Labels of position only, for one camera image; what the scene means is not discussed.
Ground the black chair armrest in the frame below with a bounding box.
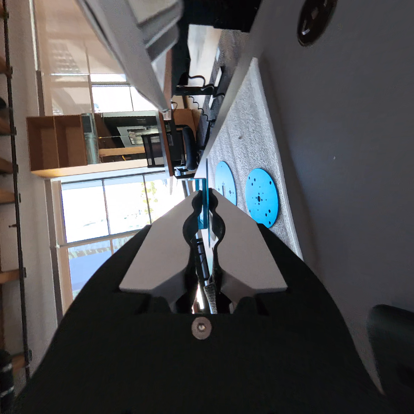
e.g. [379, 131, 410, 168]
[366, 304, 414, 414]

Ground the grey desk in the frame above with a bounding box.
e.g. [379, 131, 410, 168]
[194, 0, 414, 401]

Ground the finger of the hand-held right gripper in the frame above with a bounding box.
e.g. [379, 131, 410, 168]
[128, 0, 185, 63]
[78, 0, 173, 113]

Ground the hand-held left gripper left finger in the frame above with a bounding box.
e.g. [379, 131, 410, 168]
[119, 191, 202, 314]

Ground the black coiled cable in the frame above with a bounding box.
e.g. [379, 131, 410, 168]
[176, 74, 225, 97]
[186, 94, 214, 130]

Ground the black office chair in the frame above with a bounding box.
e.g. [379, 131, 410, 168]
[175, 126, 198, 172]

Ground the round black desk controller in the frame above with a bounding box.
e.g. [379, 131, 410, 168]
[297, 0, 338, 47]

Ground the silver metal duct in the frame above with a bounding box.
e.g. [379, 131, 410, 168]
[81, 113, 99, 165]

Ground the blue disc with rectangular hole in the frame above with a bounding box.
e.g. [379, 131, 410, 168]
[215, 161, 237, 206]

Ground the blue metal U bracket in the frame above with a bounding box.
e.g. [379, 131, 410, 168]
[188, 177, 208, 231]

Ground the wooden cubby shelf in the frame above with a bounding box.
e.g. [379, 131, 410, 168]
[26, 114, 169, 178]

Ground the large window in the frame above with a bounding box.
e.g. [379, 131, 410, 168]
[45, 171, 198, 304]

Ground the white foam sheet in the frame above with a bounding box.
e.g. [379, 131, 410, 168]
[207, 58, 304, 262]

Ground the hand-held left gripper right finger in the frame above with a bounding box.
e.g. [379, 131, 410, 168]
[207, 188, 288, 314]

